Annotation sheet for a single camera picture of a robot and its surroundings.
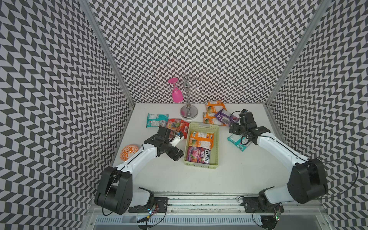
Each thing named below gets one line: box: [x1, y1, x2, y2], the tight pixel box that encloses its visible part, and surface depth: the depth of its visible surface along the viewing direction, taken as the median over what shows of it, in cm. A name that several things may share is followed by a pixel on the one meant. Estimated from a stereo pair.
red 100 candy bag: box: [166, 118, 190, 140], surface depth 101 cm
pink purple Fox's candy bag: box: [185, 146, 211, 165], surface depth 89 cm
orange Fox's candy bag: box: [188, 130, 215, 150], surface depth 98 cm
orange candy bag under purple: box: [202, 111, 228, 127], surface depth 108 cm
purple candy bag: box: [214, 108, 240, 125], surface depth 108 cm
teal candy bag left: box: [146, 112, 170, 128], surface depth 107 cm
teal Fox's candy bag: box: [227, 134, 253, 152], surface depth 98 cm
